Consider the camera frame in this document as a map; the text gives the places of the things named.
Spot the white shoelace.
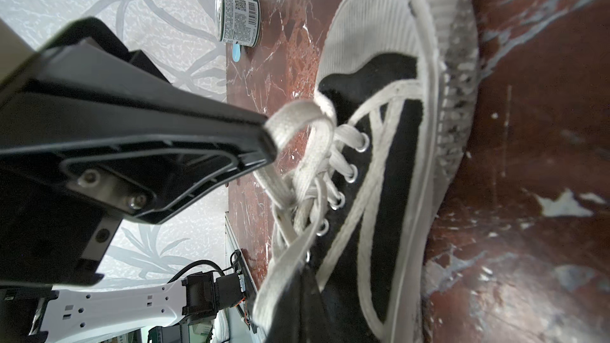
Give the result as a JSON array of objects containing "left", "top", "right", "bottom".
[{"left": 253, "top": 100, "right": 370, "bottom": 330}]

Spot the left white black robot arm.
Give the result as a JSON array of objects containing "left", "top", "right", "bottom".
[{"left": 1, "top": 17, "right": 277, "bottom": 342}]

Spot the black white canvas sneaker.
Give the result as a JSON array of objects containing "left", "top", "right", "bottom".
[{"left": 266, "top": 0, "right": 480, "bottom": 343}]

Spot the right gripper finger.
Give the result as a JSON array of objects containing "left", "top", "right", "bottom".
[{"left": 266, "top": 266, "right": 333, "bottom": 343}]

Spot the silver tin can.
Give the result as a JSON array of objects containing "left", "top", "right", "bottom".
[{"left": 215, "top": 0, "right": 261, "bottom": 48}]

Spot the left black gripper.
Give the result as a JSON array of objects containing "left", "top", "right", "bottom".
[{"left": 1, "top": 17, "right": 277, "bottom": 287}]

